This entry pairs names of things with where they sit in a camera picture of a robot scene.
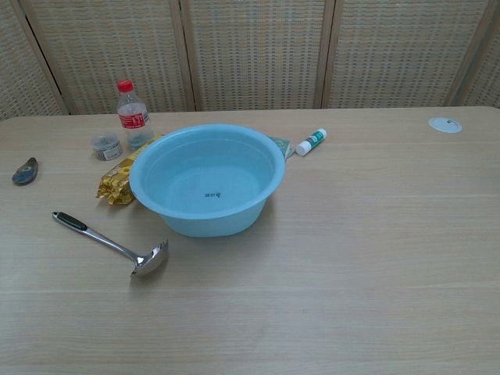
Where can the light blue bowl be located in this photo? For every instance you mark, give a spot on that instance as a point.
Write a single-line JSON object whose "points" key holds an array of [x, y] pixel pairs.
{"points": [[203, 220]]}

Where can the green paper packet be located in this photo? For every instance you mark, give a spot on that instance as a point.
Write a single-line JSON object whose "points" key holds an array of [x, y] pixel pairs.
{"points": [[282, 147]]}

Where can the white green glue stick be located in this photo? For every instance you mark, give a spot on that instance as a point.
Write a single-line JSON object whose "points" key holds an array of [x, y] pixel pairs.
{"points": [[311, 141]]}

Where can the gold foil packet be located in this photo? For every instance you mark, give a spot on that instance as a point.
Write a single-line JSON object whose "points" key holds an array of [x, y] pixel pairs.
{"points": [[117, 183]]}

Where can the clear bottle red cap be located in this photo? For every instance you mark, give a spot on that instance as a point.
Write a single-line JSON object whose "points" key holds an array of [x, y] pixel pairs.
{"points": [[133, 117]]}

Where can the woven rattan screen panel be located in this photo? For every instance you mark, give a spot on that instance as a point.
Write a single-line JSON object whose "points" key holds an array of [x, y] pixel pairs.
{"points": [[19, 70], [258, 51], [109, 51], [490, 74], [402, 51]]}

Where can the small clear jar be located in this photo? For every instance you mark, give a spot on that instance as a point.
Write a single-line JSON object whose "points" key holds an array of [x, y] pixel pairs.
{"points": [[106, 147]]}

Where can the blue correction tape dispenser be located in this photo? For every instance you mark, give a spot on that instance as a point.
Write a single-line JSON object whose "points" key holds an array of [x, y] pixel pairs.
{"points": [[25, 172]]}

